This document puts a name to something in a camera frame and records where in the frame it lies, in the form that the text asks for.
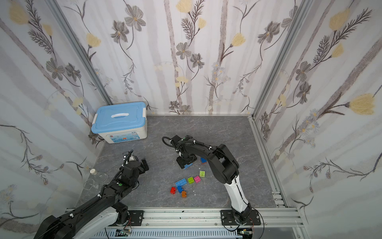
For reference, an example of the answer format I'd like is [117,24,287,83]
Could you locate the light blue long lego brick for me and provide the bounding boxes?
[184,163,193,169]

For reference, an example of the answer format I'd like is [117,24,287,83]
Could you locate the light blue long brick studs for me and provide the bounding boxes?
[176,178,188,187]

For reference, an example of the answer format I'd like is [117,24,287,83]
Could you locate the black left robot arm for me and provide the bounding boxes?
[34,150,149,239]

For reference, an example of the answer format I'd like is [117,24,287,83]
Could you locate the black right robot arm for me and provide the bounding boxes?
[162,135,252,224]

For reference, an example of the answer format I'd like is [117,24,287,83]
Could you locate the pink lego brick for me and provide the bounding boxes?
[194,176,201,183]

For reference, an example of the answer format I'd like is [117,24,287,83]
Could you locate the red lego brick lower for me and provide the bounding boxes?
[170,187,177,195]

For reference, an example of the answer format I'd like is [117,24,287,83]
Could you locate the clear glass flask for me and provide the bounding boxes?
[83,168,108,191]

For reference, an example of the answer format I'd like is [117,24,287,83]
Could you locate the blue lid storage box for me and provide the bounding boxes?
[91,102,148,144]

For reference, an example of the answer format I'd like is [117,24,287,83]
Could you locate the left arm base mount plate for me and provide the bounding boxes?
[117,210,144,226]

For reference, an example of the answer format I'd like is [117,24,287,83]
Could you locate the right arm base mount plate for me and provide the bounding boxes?
[220,209,262,227]

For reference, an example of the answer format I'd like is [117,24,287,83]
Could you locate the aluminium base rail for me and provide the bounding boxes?
[91,208,309,239]

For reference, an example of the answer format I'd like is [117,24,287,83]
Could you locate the aluminium frame corner post left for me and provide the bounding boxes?
[45,0,113,105]

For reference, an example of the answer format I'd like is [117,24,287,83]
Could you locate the aluminium frame corner post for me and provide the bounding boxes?
[251,0,314,119]
[45,0,113,105]

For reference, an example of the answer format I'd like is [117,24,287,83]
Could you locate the aluminium frame corner post right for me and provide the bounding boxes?
[251,0,314,119]

